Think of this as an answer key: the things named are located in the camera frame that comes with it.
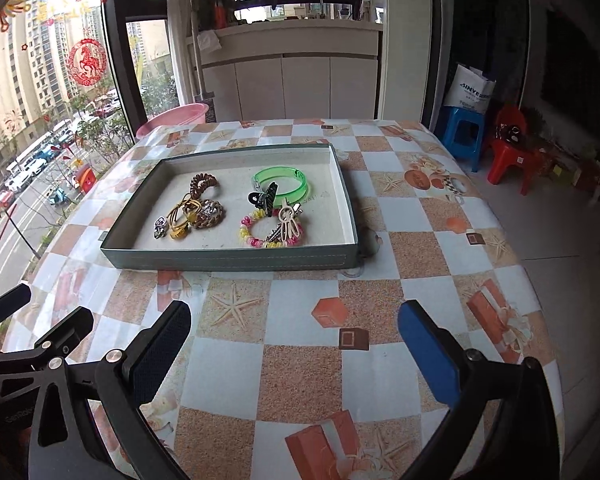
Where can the black claw hair clip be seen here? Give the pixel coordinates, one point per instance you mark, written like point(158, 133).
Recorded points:
point(266, 200)

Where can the dark slim hair clip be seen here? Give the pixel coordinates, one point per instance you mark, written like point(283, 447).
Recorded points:
point(275, 235)

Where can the dark framed wall panel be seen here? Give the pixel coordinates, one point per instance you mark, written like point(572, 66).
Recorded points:
point(575, 70)

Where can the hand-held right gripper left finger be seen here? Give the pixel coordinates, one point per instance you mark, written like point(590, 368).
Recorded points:
point(167, 340)

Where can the red bottle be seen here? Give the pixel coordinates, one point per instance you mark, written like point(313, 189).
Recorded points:
point(220, 17)

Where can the small black object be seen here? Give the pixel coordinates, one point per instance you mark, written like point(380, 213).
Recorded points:
point(511, 132)

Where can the red horse window sticker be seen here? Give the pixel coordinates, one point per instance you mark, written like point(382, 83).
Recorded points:
point(85, 62)

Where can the green translucent bangle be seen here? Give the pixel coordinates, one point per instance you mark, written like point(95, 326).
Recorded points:
point(280, 172)

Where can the pink plastic basin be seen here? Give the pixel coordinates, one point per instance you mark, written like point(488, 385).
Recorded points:
point(180, 112)

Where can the beige claw hair clip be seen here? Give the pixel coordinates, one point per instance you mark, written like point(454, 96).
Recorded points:
point(287, 217)

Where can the blue plastic stool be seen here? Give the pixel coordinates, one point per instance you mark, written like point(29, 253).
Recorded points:
point(462, 115)

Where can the red plastic chair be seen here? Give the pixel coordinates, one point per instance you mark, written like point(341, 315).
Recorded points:
point(515, 160)

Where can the clear plastic piece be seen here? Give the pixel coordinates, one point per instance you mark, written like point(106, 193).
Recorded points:
point(375, 245)

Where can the grey-green shallow tray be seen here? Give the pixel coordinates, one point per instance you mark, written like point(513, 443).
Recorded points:
point(230, 165)

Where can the white cloth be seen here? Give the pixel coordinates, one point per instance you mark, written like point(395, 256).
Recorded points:
point(210, 40)

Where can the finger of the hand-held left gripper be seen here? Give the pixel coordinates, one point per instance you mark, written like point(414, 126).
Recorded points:
point(5, 310)
point(72, 327)

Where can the red lantern window sticker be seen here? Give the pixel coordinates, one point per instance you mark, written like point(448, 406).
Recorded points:
point(86, 180)

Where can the white cabinet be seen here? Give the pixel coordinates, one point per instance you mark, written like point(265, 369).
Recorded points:
point(305, 85)

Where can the white shopping bag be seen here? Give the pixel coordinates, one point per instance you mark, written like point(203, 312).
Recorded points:
point(467, 90)

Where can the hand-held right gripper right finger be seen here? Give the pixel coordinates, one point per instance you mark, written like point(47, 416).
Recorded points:
point(430, 355)

